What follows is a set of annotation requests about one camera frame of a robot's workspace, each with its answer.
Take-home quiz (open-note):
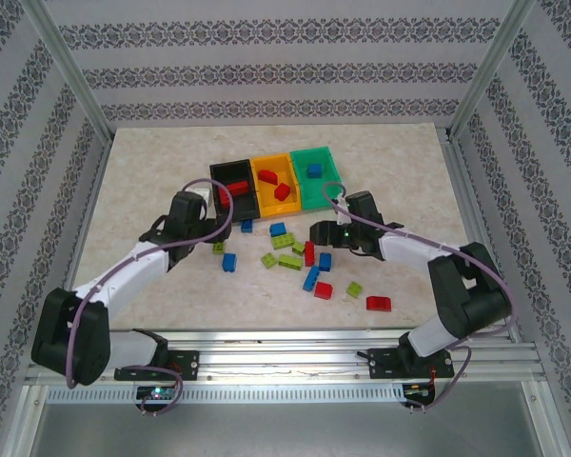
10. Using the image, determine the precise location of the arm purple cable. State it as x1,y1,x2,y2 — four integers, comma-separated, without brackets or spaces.
323,181,518,415
66,177,234,418

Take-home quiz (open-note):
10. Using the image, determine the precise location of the left aluminium frame post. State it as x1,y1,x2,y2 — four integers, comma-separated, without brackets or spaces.
26,0,114,143

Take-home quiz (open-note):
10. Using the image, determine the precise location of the aluminium frame post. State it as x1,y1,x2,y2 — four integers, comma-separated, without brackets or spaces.
448,0,538,140
26,0,114,143

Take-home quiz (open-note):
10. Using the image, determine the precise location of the green plastic bin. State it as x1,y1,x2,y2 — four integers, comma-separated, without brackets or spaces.
289,146,347,211

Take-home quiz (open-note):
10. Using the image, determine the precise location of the aluminium mounting rail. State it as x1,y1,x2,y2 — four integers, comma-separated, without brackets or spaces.
26,328,548,387

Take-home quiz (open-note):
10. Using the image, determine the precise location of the yellow plastic bin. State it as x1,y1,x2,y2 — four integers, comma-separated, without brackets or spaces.
250,152,303,218

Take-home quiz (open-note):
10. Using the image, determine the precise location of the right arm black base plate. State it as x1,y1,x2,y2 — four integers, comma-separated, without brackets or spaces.
366,347,456,380

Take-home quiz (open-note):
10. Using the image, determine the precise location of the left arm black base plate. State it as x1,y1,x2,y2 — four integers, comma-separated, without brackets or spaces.
114,349,201,382

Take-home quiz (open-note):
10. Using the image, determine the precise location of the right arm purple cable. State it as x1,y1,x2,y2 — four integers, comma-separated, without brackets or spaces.
323,181,518,415

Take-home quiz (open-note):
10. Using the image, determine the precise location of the right aluminium frame post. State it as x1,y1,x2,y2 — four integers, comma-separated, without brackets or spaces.
448,0,538,140

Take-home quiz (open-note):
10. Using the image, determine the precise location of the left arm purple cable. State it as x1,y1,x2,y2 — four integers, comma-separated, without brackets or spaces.
66,177,234,418

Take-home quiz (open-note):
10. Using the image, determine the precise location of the white slotted cable duct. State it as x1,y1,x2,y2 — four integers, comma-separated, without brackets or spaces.
45,385,406,404

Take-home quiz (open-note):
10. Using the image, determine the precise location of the black plastic bin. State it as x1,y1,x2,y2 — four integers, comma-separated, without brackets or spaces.
209,159,261,224

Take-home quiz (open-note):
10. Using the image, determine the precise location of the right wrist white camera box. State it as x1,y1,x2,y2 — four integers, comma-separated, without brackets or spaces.
335,193,352,224

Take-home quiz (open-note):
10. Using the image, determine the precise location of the left circuit board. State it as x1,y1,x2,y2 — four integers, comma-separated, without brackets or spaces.
137,386,175,401

